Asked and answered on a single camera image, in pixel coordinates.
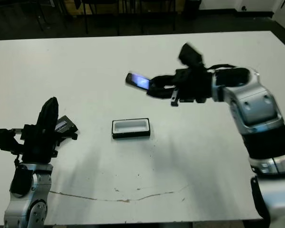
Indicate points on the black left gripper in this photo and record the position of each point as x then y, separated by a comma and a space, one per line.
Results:
38, 149

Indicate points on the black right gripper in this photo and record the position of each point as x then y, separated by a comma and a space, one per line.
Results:
194, 85

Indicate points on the black box lid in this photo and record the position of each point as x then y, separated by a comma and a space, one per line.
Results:
66, 124

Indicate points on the black phone-like camera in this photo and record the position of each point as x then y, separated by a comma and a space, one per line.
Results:
137, 80

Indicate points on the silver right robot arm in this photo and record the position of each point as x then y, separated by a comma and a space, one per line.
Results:
256, 107

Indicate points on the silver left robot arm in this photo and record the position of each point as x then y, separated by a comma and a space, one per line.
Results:
26, 204

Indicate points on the black box base white insert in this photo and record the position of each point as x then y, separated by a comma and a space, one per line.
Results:
130, 135

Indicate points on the black office chair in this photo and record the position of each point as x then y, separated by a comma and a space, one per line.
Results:
86, 21
173, 21

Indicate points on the black waste bin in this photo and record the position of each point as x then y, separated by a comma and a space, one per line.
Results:
193, 9

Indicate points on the dark metal chair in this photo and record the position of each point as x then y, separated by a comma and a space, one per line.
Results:
40, 21

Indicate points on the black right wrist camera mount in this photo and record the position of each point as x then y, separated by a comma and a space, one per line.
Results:
191, 55

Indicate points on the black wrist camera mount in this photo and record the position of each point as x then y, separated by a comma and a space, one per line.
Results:
191, 55
4, 141

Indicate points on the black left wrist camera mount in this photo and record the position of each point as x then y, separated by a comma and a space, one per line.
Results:
4, 141

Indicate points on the small black wall fitting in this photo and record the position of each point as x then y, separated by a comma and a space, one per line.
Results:
244, 9

